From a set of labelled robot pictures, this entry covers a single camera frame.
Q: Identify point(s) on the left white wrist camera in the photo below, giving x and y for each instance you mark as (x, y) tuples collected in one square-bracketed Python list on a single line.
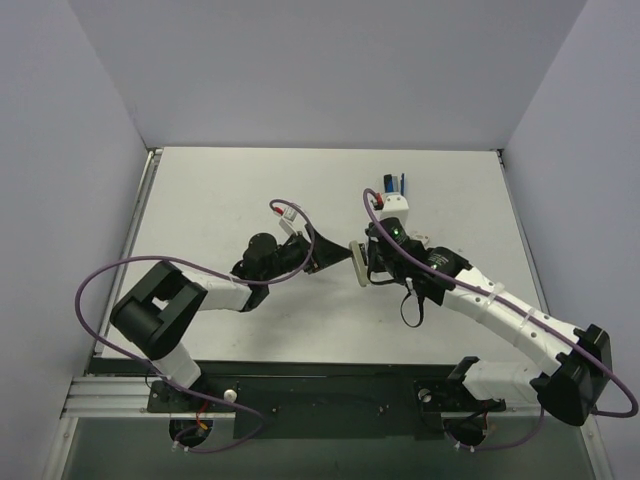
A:
[(287, 216)]

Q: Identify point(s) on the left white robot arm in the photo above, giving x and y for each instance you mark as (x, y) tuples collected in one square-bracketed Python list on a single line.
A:
[(155, 314)]

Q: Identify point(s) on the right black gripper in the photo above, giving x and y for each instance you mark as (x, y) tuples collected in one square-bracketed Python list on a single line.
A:
[(373, 259)]

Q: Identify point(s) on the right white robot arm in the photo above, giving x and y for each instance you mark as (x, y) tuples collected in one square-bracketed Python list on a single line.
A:
[(566, 374)]

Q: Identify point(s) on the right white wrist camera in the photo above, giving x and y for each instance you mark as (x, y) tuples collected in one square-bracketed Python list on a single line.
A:
[(391, 205)]

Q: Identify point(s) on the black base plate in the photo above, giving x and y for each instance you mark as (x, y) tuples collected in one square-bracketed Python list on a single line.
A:
[(346, 401)]

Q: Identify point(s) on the staple box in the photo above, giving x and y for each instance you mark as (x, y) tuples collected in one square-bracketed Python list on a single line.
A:
[(423, 238)]

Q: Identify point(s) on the aluminium rail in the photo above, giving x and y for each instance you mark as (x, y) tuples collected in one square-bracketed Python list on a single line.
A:
[(108, 397)]

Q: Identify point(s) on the blue stapler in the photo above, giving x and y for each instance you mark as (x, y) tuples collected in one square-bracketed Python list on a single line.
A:
[(394, 184)]

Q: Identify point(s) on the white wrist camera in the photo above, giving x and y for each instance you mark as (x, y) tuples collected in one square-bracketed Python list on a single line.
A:
[(391, 205), (287, 216)]

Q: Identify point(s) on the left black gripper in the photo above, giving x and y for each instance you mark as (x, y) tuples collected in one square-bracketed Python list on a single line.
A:
[(310, 248)]

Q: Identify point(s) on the beige stapler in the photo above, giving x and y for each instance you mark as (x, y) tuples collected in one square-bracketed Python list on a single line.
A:
[(360, 262)]

